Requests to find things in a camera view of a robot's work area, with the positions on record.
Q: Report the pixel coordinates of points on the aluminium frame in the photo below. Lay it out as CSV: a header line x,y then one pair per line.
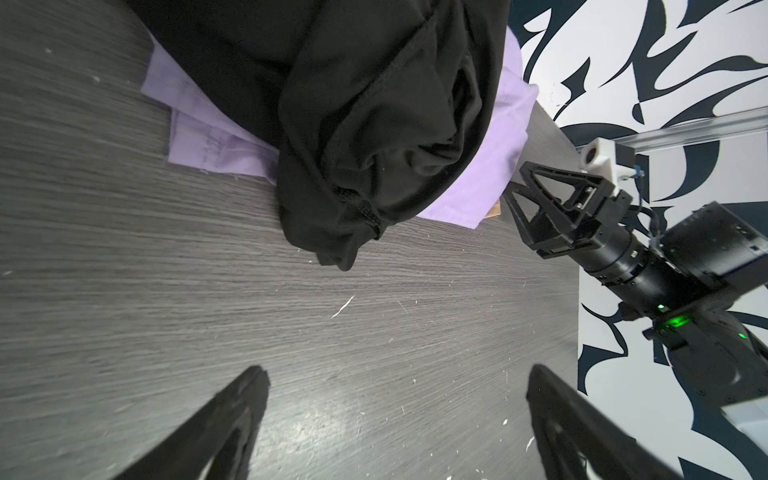
x,y
699,131

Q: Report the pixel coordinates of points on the black cloth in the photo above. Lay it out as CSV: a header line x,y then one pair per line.
x,y
375,107

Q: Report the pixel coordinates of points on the lilac cloth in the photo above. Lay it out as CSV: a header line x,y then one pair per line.
x,y
203,138

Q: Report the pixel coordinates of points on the tan cloth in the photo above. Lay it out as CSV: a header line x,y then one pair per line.
x,y
495,210

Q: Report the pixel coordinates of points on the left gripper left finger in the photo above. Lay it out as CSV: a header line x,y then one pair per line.
x,y
218,441

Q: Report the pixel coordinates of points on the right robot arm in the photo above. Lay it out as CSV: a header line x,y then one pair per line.
x,y
685,281

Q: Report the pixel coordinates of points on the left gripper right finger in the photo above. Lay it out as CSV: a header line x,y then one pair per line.
x,y
572,436

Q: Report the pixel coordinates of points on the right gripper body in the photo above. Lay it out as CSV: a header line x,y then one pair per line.
x,y
588,226

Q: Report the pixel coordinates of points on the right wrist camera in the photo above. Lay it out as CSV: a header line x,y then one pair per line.
x,y
600,158

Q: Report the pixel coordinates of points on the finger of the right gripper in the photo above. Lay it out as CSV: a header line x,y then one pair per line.
x,y
549,228
564,187

